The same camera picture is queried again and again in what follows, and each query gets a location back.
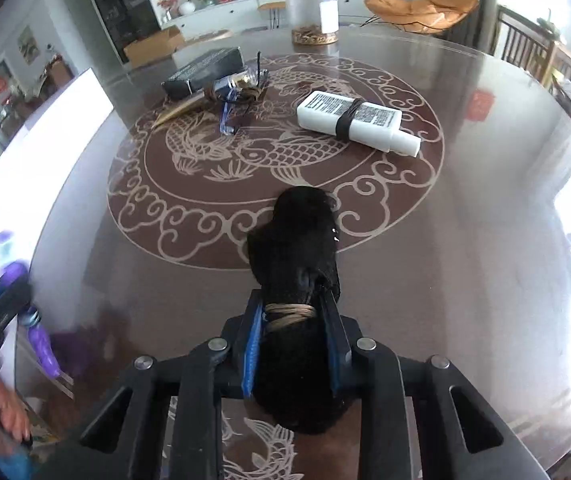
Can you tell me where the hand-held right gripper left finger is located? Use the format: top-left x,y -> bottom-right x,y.
35,292 -> 266,480

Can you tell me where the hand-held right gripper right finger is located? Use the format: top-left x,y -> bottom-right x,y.
315,290 -> 551,480

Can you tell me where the purple bottle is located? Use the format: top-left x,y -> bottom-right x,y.
0,230 -> 63,381

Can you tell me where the black sock bundle tan string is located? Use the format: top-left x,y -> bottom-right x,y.
246,186 -> 363,435

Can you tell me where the white storage box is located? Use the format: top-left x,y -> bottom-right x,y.
0,67 -> 116,401

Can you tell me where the person's left hand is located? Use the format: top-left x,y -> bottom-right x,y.
0,379 -> 34,448

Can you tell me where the white bottle bundle black band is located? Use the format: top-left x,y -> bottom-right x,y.
296,90 -> 422,157

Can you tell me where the tan horn comb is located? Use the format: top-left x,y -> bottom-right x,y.
152,91 -> 216,128

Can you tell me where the black rectangular box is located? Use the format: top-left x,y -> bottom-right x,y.
161,46 -> 244,101

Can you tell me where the cardboard box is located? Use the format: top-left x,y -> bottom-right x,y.
123,27 -> 186,68

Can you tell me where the dark display shelf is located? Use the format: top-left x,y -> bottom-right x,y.
79,0 -> 161,63

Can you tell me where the white sideboard cabinet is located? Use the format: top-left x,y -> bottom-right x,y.
160,0 -> 386,31

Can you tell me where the wooden stool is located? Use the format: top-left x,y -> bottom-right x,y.
258,1 -> 287,30

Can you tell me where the clear plastic jar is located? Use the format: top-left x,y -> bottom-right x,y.
282,0 -> 340,46

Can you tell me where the orange lounge chair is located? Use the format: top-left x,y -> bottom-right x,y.
364,0 -> 480,36

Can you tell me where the dark wooden chair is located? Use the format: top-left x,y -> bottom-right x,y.
495,4 -> 559,86

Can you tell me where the framed wall painting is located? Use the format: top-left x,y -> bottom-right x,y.
16,25 -> 41,65

